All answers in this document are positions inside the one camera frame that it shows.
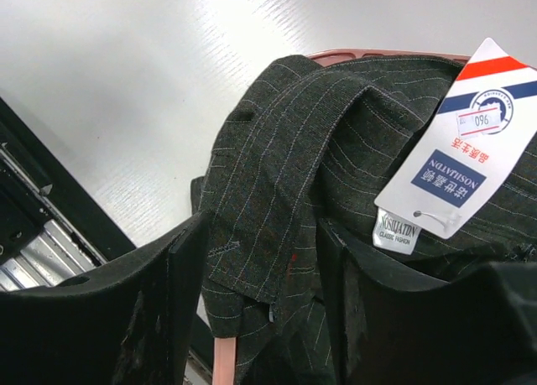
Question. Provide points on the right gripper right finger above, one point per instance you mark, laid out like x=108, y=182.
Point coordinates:
x=391, y=324

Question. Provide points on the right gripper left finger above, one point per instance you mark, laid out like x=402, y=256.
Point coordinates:
x=126, y=322

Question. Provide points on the dark pinstriped shirt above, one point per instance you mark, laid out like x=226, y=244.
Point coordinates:
x=502, y=231

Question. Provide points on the white shirt price tag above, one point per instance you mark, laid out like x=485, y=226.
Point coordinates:
x=478, y=134

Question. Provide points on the pink plastic basket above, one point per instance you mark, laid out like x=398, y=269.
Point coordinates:
x=306, y=141

